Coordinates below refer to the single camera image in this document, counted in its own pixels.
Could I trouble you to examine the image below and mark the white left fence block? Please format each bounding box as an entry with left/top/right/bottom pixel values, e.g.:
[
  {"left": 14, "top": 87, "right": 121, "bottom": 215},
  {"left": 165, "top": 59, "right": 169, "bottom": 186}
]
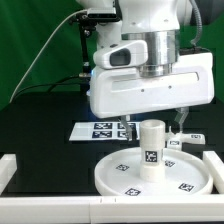
[{"left": 0, "top": 154, "right": 17, "bottom": 195}]

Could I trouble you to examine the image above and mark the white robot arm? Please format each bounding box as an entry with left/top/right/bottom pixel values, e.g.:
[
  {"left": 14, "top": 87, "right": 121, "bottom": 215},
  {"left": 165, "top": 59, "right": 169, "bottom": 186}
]
[{"left": 77, "top": 0, "right": 224, "bottom": 124}]

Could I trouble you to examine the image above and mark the white marker tag board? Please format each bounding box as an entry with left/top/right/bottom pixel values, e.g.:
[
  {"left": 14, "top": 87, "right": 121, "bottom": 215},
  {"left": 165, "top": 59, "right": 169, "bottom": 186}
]
[{"left": 68, "top": 121, "right": 142, "bottom": 142}]

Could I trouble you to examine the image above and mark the white front fence rail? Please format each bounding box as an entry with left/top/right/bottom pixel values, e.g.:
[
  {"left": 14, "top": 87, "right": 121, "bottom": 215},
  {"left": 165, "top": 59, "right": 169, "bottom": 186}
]
[{"left": 0, "top": 195, "right": 224, "bottom": 224}]

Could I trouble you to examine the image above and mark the white round table top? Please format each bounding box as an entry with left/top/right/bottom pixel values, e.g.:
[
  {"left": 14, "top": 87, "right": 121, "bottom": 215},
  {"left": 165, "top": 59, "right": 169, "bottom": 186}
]
[{"left": 94, "top": 147, "right": 213, "bottom": 196}]

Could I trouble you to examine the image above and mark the white camera cable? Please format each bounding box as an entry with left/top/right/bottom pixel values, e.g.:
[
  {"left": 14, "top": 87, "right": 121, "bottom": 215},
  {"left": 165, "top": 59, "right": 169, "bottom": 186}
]
[{"left": 9, "top": 9, "right": 88, "bottom": 103}]

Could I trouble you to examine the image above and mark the black cable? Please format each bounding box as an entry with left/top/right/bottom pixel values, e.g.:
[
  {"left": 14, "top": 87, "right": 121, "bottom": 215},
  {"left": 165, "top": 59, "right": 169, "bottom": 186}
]
[{"left": 13, "top": 74, "right": 91, "bottom": 98}]

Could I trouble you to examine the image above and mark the white fence block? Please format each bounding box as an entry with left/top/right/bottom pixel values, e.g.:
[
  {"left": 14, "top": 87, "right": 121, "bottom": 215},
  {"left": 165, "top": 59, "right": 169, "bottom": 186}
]
[
  {"left": 203, "top": 151, "right": 224, "bottom": 194},
  {"left": 0, "top": 154, "right": 17, "bottom": 195}
]

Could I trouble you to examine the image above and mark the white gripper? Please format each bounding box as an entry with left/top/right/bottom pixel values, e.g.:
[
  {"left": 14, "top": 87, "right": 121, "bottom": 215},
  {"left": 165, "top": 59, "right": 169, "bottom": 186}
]
[{"left": 90, "top": 52, "right": 214, "bottom": 141}]

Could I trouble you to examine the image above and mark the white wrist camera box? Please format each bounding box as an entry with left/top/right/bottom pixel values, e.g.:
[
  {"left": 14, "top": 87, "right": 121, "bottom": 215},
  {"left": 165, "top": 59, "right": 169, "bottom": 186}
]
[{"left": 93, "top": 40, "right": 148, "bottom": 69}]

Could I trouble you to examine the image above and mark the white right fence block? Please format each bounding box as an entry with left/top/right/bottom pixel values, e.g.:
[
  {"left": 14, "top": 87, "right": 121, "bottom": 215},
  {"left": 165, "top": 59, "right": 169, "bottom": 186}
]
[{"left": 203, "top": 151, "right": 224, "bottom": 194}]

